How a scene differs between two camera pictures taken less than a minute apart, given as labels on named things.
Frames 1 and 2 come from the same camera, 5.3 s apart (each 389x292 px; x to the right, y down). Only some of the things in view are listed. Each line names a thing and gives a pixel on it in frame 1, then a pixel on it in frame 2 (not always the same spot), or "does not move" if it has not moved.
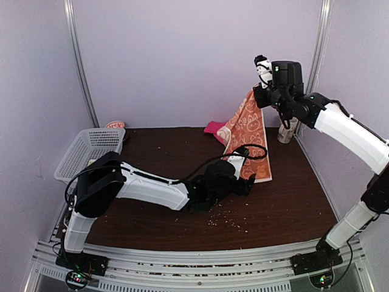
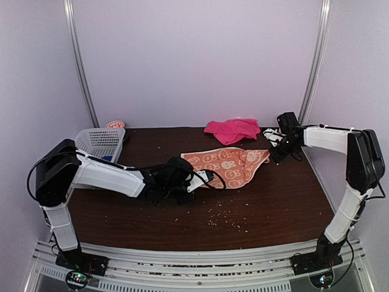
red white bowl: x=115 y=124 does not move
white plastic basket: x=89 y=145 does not move
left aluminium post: x=70 y=10 does not move
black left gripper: x=245 y=186 → x=183 y=201
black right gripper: x=260 y=101 → x=278 y=157
